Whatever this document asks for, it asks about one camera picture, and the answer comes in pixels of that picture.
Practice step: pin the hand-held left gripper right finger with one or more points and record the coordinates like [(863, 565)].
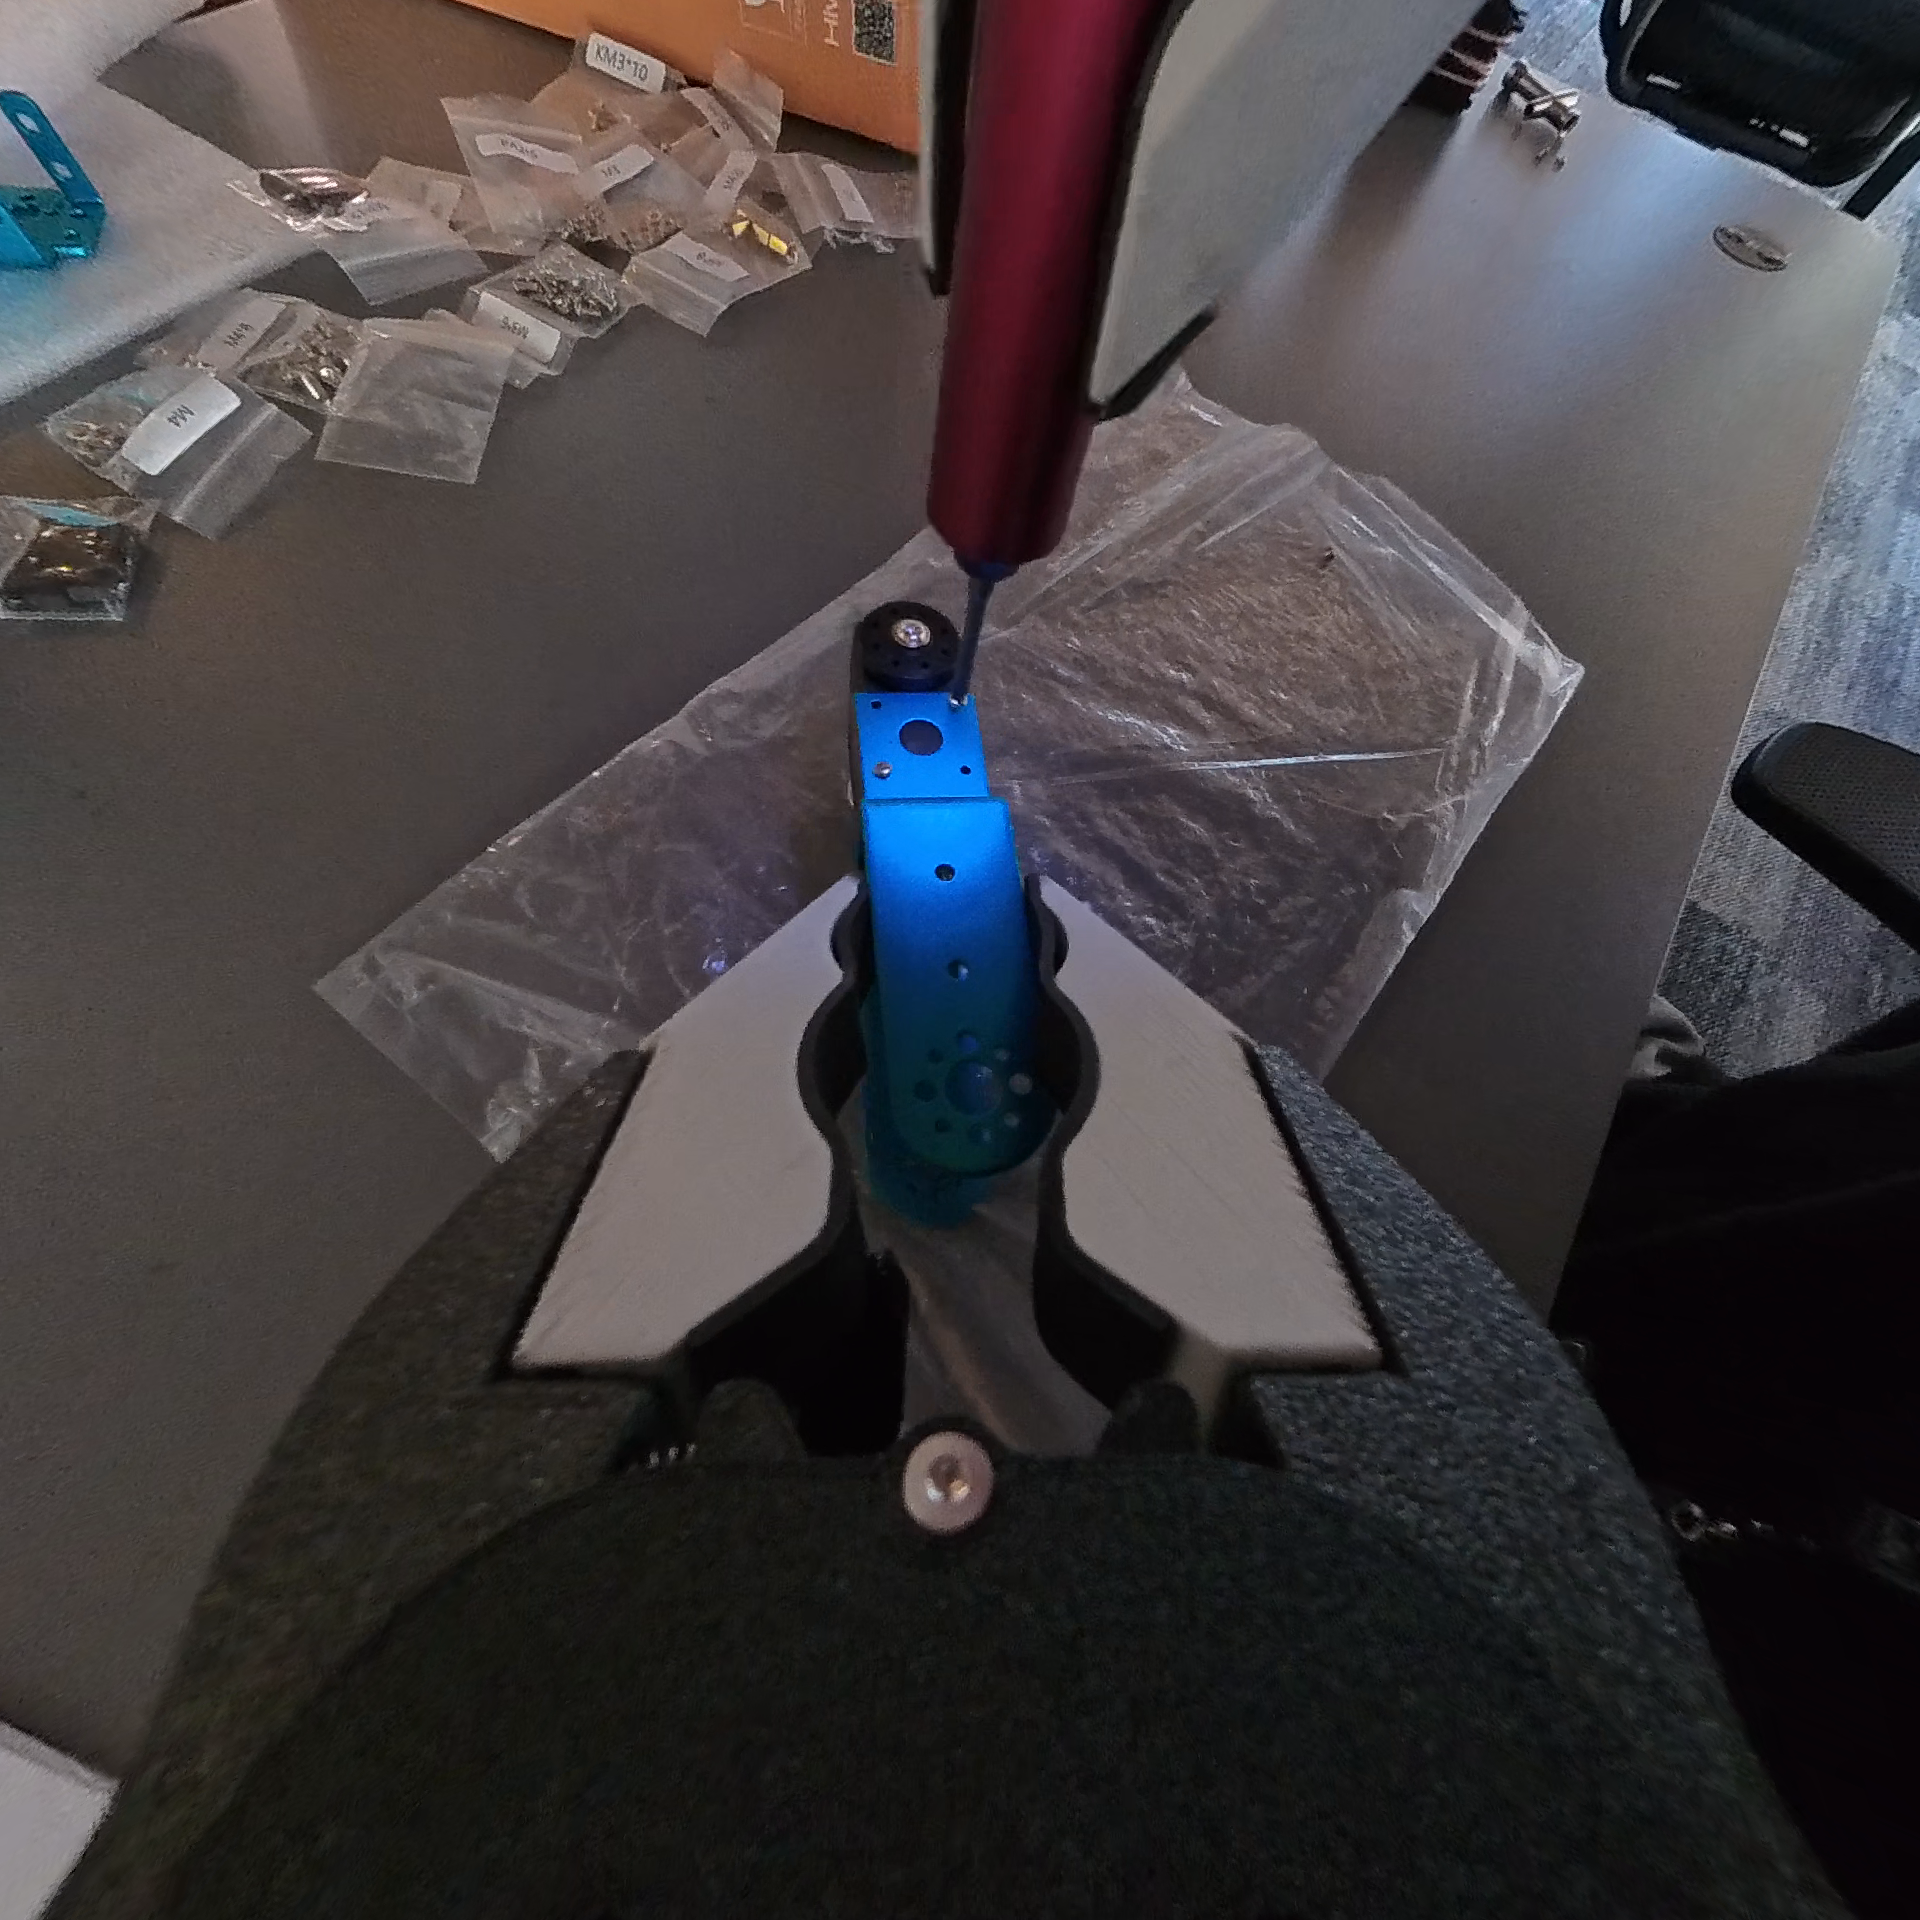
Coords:
[(1214, 1200)]

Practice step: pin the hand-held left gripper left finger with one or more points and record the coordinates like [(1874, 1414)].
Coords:
[(675, 1200)]

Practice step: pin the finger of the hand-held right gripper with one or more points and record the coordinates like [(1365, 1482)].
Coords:
[(1245, 136), (938, 118)]

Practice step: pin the red electric screwdriver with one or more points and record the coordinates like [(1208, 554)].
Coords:
[(1021, 299)]

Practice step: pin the blue metal servo bracket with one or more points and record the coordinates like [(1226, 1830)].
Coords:
[(938, 931)]

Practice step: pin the grey desk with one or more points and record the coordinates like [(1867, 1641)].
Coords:
[(451, 750)]

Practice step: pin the round desk grommet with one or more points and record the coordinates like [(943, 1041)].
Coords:
[(1751, 245)]

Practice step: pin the brown cardboard box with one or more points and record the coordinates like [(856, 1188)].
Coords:
[(751, 59)]

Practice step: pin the dark ribbed object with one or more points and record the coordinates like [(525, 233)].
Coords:
[(1478, 59)]

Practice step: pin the small metal hardware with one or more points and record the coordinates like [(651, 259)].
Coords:
[(1538, 99)]

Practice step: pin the clear plastic bag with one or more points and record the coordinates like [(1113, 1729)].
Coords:
[(1275, 721)]

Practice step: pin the black office chair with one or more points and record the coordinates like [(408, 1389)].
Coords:
[(1757, 76)]

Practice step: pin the person's black clothing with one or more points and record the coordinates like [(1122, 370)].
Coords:
[(1757, 1349)]

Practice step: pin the pile of small screw bags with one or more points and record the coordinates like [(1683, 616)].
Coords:
[(405, 388)]

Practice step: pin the black mesh chair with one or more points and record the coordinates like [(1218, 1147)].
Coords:
[(1829, 810)]

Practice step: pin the white foam sheet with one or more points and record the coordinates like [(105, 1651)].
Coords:
[(166, 164)]

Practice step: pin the blue metal U bracket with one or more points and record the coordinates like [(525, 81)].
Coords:
[(43, 224), (18, 136)]

